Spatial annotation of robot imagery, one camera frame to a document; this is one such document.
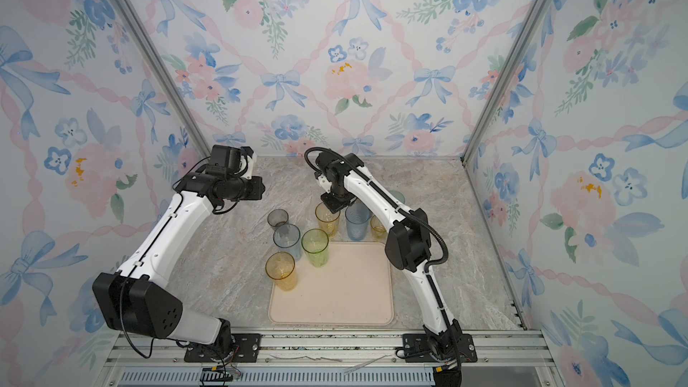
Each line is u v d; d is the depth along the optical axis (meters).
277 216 0.95
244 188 0.68
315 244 0.86
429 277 0.60
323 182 0.84
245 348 0.74
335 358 0.73
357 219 0.98
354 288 0.84
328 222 0.84
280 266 0.86
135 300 0.40
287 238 0.84
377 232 0.93
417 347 0.74
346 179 0.64
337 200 0.80
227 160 0.61
